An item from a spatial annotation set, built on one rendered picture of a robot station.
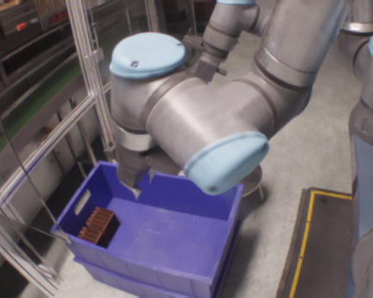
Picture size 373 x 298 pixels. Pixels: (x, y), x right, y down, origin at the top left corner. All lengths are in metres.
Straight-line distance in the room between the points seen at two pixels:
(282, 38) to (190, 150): 0.16
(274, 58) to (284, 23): 0.05
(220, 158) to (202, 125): 0.04
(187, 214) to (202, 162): 0.94
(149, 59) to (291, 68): 0.16
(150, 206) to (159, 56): 1.00
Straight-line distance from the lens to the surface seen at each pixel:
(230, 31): 0.75
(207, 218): 1.20
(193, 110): 0.30
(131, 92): 0.34
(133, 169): 0.51
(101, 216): 1.20
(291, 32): 0.33
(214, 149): 0.29
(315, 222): 1.10
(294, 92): 0.37
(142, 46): 0.35
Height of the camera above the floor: 1.18
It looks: 38 degrees down
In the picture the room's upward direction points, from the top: 8 degrees counter-clockwise
